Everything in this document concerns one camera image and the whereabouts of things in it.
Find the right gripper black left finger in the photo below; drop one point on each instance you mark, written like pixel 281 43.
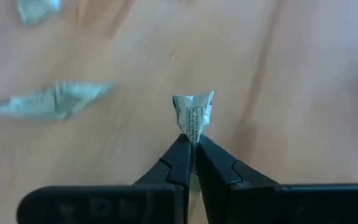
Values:
pixel 166 199

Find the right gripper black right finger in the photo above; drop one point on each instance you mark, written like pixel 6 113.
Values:
pixel 228 199

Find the green white stevia packet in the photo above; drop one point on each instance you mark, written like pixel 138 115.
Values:
pixel 194 115
pixel 54 99
pixel 39 9

